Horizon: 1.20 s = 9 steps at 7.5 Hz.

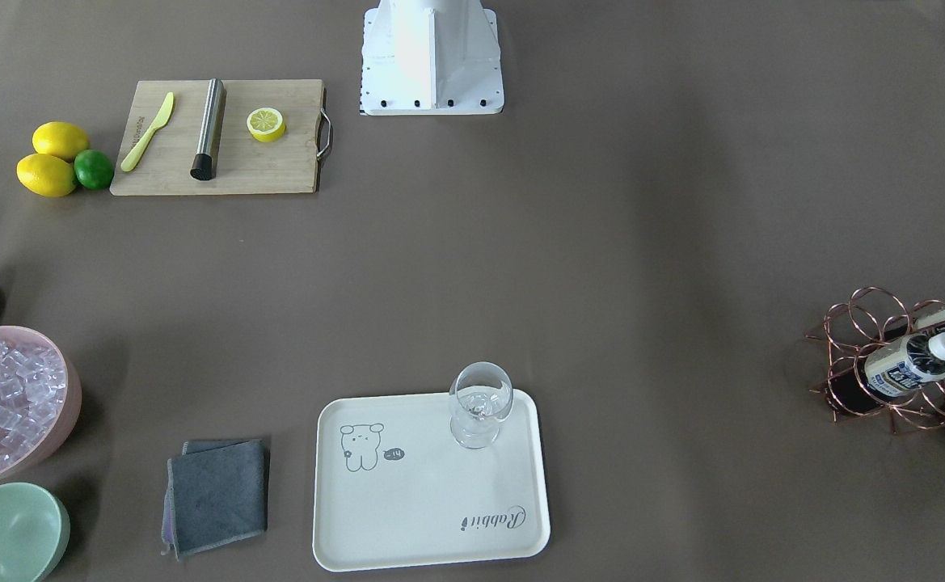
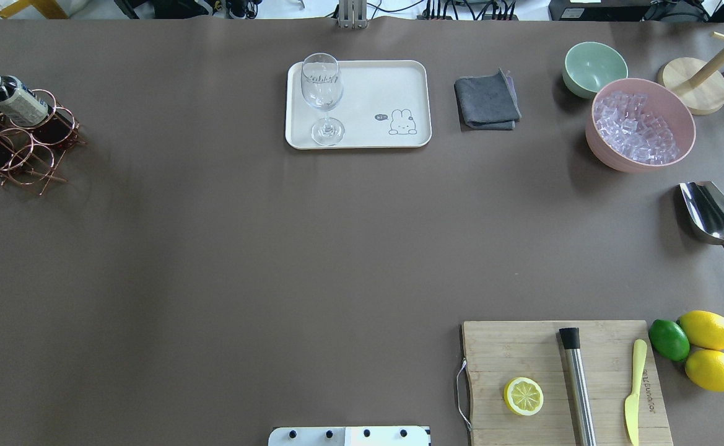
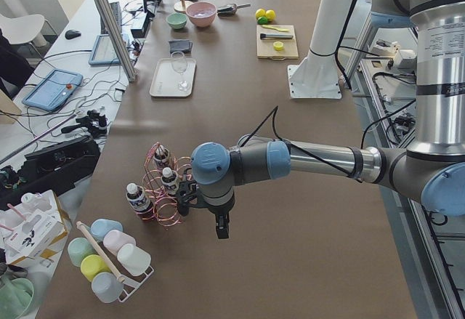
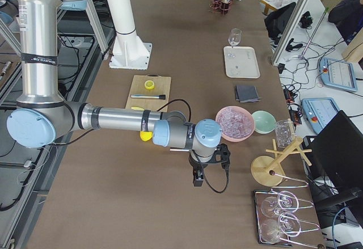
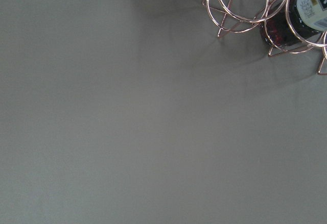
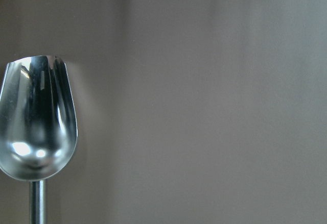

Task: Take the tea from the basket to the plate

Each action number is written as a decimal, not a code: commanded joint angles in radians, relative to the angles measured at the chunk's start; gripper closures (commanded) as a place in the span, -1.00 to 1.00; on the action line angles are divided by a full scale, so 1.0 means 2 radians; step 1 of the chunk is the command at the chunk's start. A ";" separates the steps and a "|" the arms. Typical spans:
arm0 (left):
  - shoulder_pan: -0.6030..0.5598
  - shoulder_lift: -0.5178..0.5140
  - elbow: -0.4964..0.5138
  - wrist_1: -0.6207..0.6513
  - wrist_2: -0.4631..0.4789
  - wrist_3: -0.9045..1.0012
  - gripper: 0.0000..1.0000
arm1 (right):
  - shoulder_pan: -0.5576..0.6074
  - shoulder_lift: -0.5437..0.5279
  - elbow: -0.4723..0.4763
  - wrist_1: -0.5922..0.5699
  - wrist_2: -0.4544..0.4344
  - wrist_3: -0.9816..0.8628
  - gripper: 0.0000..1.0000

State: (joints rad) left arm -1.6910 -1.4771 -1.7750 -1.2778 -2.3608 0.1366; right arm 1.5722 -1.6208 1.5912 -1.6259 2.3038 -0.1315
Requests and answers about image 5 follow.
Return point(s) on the copper wire bottle basket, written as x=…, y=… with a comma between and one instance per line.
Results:
x=228, y=21

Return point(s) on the tea bottle back centre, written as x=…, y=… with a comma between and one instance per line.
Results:
x=308, y=18

